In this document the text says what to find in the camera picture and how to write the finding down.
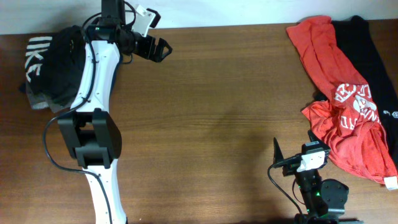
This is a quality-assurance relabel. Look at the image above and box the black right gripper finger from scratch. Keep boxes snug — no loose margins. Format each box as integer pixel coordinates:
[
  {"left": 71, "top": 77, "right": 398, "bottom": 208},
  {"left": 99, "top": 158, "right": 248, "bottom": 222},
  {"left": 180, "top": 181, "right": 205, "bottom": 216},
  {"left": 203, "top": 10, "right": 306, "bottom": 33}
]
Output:
[
  {"left": 273, "top": 138, "right": 284, "bottom": 164},
  {"left": 307, "top": 130, "right": 330, "bottom": 152}
]

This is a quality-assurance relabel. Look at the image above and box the dark green t-shirt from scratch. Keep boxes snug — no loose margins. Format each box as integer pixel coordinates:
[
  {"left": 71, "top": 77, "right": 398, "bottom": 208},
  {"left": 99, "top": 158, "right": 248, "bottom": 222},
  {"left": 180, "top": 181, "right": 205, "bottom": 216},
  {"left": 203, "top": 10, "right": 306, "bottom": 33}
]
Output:
[{"left": 24, "top": 26, "right": 85, "bottom": 100}]

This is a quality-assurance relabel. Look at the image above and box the red printed t-shirt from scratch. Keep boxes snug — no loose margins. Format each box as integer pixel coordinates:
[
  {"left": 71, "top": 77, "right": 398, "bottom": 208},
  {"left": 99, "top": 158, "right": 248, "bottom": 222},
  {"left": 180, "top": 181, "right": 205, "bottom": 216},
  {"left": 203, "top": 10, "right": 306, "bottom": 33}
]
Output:
[{"left": 286, "top": 16, "right": 397, "bottom": 190}]

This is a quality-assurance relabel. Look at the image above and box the grey folded garment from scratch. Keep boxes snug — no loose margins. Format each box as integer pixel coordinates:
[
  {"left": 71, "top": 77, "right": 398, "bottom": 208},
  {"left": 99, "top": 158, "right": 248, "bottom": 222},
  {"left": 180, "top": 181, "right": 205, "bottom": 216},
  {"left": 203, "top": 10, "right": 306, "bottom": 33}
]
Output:
[{"left": 25, "top": 81, "right": 73, "bottom": 113}]

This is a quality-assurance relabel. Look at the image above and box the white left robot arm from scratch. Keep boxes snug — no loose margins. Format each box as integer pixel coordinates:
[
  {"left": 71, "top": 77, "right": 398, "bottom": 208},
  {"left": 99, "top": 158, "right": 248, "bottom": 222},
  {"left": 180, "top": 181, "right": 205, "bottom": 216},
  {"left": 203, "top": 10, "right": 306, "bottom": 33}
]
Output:
[{"left": 56, "top": 1, "right": 172, "bottom": 223}]

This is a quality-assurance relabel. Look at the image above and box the black garment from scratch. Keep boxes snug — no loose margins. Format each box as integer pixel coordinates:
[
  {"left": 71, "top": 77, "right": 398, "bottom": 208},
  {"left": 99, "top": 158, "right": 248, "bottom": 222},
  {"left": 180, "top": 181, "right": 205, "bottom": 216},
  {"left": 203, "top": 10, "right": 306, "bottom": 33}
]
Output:
[{"left": 332, "top": 16, "right": 397, "bottom": 168}]

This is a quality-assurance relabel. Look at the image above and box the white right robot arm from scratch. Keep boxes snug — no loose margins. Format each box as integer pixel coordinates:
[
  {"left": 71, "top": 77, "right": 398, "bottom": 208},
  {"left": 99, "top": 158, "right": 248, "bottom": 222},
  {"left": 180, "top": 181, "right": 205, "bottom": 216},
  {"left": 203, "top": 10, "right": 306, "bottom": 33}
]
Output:
[{"left": 267, "top": 131, "right": 349, "bottom": 223}]

